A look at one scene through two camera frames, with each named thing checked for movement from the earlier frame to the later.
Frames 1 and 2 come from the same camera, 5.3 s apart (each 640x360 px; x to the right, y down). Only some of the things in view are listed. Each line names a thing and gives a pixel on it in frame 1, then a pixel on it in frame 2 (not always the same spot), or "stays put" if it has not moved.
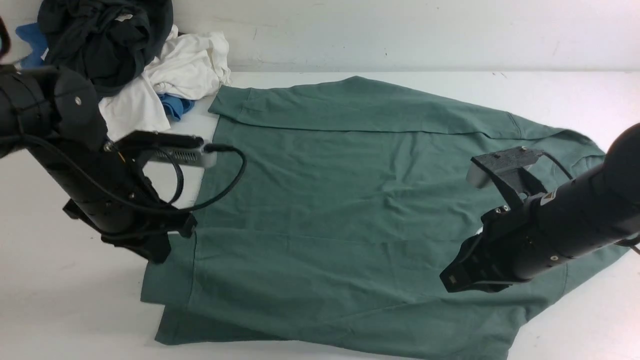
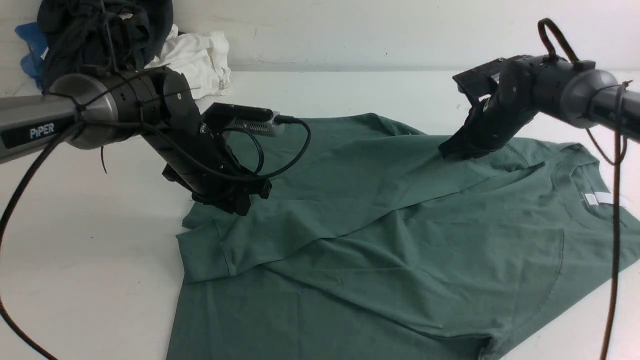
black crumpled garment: x=110 y=41 stays put
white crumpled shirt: x=192 y=65 stays put
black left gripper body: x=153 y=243 to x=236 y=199
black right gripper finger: x=459 y=275 to x=456 y=147
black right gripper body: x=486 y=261 to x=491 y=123
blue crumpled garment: x=34 y=45 stays put
